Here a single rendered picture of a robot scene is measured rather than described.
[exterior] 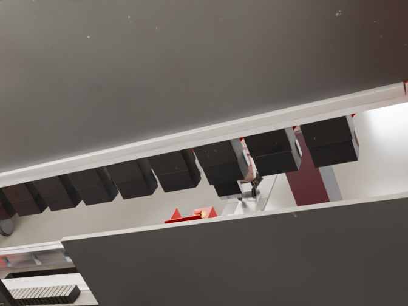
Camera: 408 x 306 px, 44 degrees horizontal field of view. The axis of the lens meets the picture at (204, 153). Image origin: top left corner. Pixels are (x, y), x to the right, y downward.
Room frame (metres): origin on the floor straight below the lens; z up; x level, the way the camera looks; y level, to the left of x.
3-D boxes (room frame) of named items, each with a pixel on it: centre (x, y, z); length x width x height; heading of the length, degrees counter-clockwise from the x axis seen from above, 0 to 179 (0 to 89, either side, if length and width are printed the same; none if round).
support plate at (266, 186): (1.82, -0.11, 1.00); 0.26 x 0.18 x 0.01; 150
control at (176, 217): (2.24, 0.19, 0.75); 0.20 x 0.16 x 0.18; 64
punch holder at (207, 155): (1.69, -0.05, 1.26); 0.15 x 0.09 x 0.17; 60
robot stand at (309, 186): (2.28, -0.46, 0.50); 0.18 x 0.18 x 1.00; 55
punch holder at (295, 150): (1.59, -0.23, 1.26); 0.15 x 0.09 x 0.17; 60
